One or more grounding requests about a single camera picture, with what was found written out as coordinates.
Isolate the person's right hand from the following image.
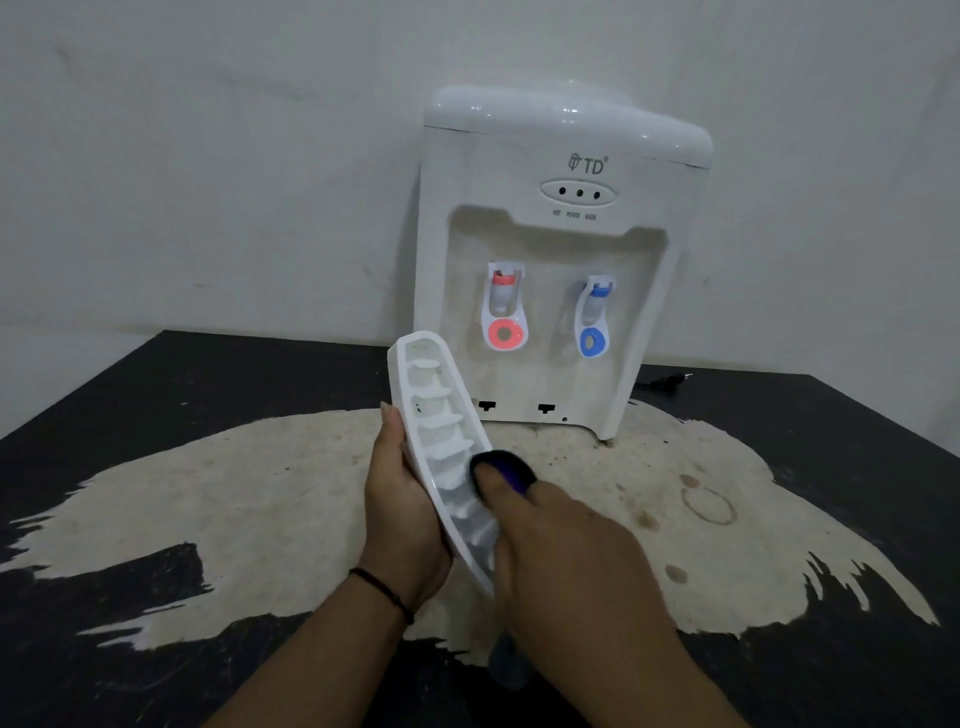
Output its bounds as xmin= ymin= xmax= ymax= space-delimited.
xmin=471 ymin=462 xmax=680 ymax=676

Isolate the person's left hand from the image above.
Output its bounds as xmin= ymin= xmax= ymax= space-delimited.
xmin=357 ymin=401 xmax=454 ymax=612

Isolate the dark blue cleaning cloth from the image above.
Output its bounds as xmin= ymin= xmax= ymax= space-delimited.
xmin=470 ymin=449 xmax=538 ymax=498

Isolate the white plastic drip tray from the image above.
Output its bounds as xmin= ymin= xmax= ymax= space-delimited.
xmin=387 ymin=330 xmax=502 ymax=599

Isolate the person's right forearm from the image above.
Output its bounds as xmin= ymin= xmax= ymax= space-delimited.
xmin=555 ymin=628 xmax=751 ymax=728

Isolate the person's left forearm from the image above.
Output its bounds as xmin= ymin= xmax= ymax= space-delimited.
xmin=204 ymin=567 xmax=415 ymax=728

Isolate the black wrist band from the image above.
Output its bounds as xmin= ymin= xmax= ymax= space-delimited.
xmin=348 ymin=567 xmax=416 ymax=627

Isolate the red hot water tap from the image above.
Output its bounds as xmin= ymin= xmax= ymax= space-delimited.
xmin=480 ymin=260 xmax=530 ymax=353

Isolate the blue cold water tap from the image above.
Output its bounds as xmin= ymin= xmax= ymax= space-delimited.
xmin=573 ymin=273 xmax=618 ymax=360

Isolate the white tabletop water dispenser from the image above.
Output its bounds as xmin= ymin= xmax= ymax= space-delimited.
xmin=411 ymin=81 xmax=714 ymax=442

